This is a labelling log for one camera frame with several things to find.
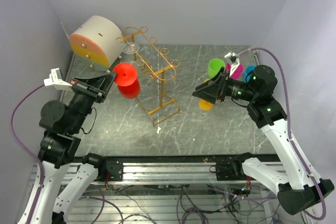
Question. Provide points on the blue wine glass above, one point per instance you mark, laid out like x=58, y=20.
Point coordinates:
x=248, y=73

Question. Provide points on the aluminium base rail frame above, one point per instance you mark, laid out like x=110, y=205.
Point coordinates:
x=168, y=170

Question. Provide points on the clear wine glass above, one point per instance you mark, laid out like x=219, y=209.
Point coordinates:
x=130, y=53

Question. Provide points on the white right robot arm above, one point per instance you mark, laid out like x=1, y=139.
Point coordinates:
x=278, y=134

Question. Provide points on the pink wine glass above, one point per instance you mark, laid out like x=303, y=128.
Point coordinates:
x=236, y=74

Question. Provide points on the gold wire glass rack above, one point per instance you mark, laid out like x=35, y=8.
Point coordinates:
x=165, y=72

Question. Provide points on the green wine glass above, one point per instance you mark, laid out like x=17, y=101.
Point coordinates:
x=214, y=66

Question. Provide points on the orange wine glass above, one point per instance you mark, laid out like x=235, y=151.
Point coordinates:
x=204, y=105

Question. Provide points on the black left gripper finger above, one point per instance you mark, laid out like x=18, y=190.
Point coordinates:
x=89, y=83
x=108, y=81

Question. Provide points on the red wine glass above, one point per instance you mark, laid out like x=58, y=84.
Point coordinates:
x=127, y=80

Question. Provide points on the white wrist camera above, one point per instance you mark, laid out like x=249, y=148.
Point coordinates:
x=234, y=62
x=55, y=80

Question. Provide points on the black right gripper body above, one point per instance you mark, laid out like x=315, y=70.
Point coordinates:
x=225, y=88

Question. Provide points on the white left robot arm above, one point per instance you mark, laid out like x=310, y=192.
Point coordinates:
x=60, y=142

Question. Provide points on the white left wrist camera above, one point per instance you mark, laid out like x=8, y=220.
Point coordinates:
x=55, y=80

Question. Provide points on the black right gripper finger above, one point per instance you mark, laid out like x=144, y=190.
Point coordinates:
x=212, y=81
x=206, y=93

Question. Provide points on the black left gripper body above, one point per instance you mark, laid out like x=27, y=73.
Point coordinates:
x=86, y=92

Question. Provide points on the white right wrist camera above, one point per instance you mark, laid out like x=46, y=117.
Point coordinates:
x=234, y=62

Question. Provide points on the round white drawer cabinet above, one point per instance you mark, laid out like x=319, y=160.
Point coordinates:
x=96, y=41

